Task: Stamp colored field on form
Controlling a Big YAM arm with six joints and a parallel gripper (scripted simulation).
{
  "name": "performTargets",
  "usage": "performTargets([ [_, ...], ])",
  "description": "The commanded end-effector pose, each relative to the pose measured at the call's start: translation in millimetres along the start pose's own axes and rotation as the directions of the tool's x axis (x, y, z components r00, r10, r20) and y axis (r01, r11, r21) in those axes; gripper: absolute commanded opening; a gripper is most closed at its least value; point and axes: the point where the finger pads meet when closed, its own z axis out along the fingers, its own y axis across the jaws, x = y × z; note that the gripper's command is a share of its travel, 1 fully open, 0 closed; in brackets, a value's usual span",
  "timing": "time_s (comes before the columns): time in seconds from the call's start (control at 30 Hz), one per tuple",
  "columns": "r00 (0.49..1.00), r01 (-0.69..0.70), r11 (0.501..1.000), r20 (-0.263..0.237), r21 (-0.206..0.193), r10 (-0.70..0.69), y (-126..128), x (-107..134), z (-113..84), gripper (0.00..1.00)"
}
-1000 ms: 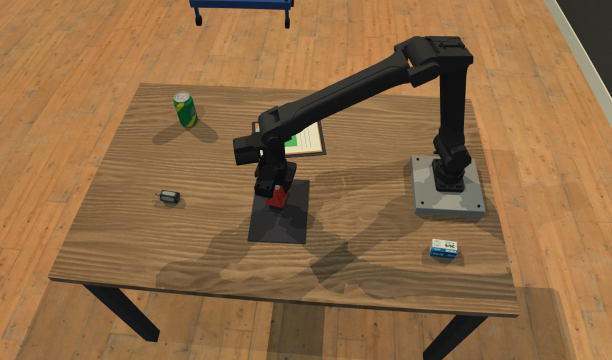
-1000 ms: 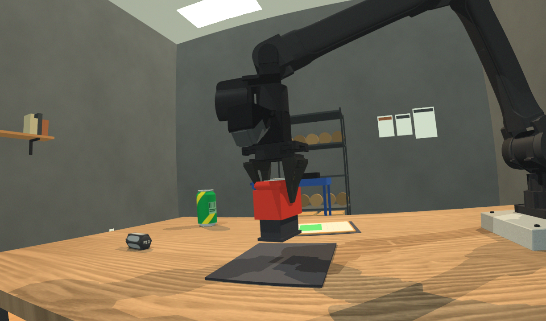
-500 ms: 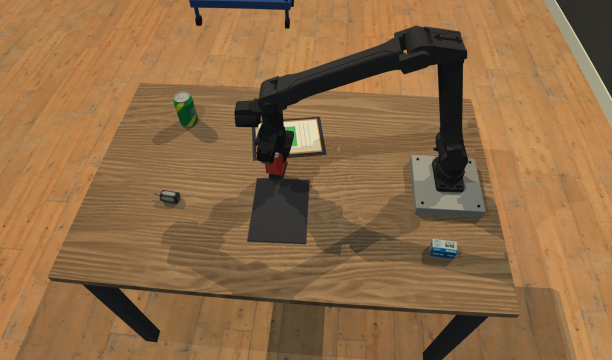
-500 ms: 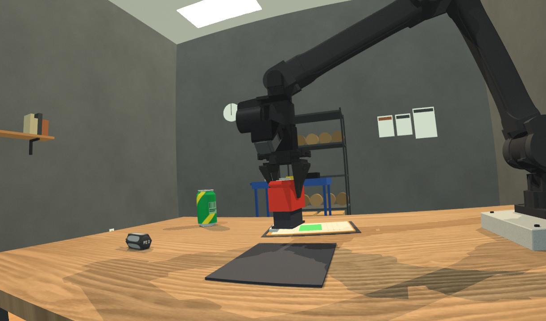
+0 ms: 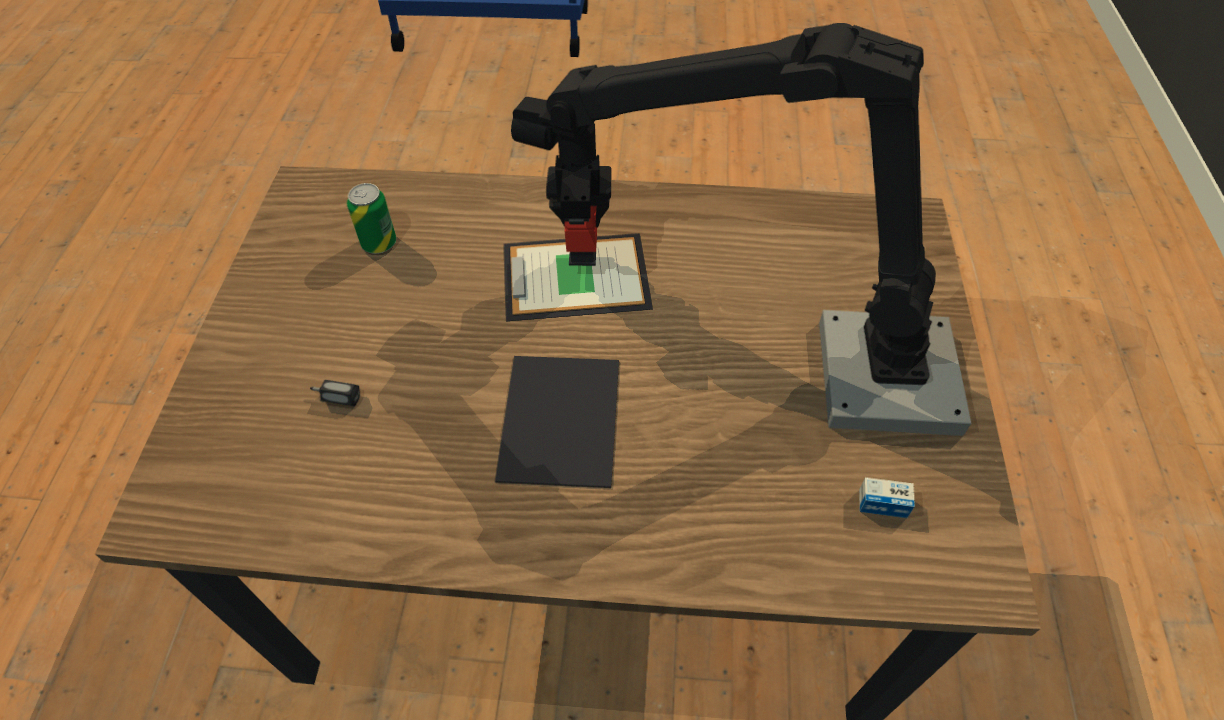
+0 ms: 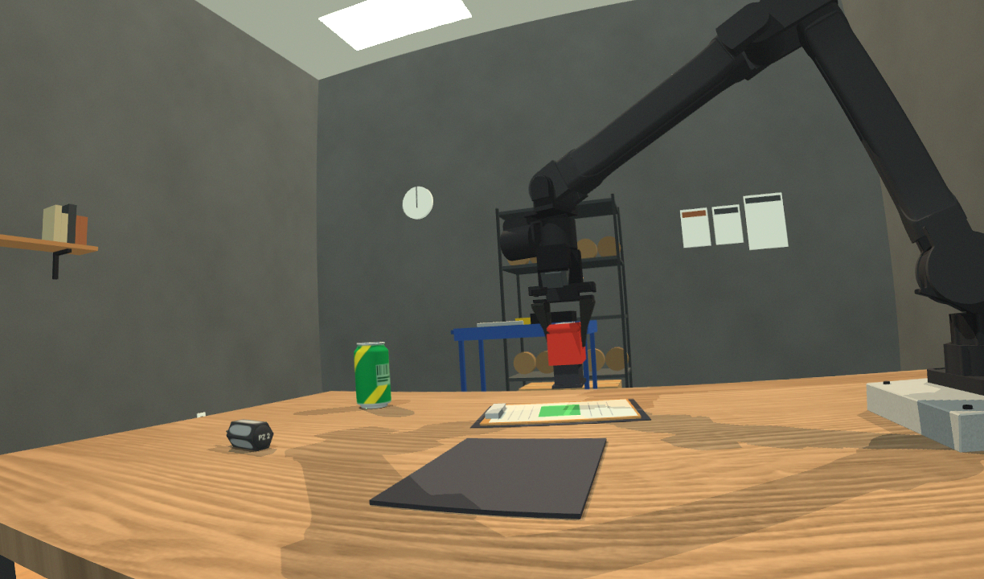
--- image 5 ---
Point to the green drink can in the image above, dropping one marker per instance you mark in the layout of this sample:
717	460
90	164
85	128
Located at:
371	218

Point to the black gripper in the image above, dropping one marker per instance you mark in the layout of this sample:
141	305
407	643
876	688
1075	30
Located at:
600	201

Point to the white and blue box of staples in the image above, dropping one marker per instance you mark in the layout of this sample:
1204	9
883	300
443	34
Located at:
886	497

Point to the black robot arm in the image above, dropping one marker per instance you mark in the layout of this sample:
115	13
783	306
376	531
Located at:
845	61

